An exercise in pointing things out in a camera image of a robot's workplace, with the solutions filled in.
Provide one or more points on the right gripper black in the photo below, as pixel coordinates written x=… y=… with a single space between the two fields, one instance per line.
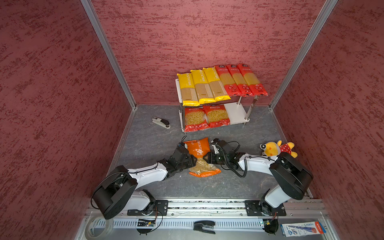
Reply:
x=210 y=158

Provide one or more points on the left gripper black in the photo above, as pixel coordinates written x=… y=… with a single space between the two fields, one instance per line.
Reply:
x=191 y=163

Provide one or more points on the orange pasta bag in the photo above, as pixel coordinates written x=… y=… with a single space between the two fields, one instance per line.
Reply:
x=199 y=149

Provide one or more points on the red pasta bag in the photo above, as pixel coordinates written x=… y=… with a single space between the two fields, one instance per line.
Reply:
x=217 y=116
x=195 y=120
x=252 y=81

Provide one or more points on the yellow spaghetti pack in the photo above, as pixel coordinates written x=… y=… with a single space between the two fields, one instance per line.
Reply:
x=202 y=87
x=217 y=87
x=188 y=90

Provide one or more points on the red spaghetti pack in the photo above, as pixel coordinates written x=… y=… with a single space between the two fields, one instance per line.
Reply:
x=240 y=81
x=228 y=81

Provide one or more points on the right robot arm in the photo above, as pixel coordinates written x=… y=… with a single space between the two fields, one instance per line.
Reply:
x=293 y=179

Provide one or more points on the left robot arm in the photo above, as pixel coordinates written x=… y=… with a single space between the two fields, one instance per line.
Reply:
x=119 y=190

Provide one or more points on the white two-tier shelf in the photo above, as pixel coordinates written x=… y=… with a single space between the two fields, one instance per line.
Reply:
x=236 y=112

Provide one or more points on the white black stapler on floor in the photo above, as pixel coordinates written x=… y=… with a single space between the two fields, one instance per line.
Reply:
x=161 y=122

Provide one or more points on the yellow plush toy red dress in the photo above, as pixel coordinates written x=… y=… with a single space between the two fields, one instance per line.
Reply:
x=273 y=149

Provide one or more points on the black stapler front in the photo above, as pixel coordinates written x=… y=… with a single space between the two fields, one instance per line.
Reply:
x=205 y=226

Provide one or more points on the white blue toothpaste box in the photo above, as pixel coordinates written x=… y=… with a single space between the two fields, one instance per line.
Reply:
x=302 y=229

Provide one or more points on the clear tape roll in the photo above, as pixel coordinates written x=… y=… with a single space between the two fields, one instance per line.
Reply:
x=98 y=228

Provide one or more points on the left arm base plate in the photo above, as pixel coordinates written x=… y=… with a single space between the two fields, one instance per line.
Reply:
x=156 y=208

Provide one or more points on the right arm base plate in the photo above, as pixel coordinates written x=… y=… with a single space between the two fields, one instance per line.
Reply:
x=255 y=208

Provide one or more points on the aluminium front rail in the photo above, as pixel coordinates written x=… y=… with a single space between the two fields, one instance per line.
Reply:
x=228 y=214

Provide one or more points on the left corner aluminium post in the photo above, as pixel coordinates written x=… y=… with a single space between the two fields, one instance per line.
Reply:
x=97 y=26

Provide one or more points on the corner aluminium post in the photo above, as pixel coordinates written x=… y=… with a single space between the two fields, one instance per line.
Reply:
x=317 y=26
x=97 y=26

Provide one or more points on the right corner aluminium post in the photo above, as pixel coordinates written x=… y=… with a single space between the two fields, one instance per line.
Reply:
x=317 y=26

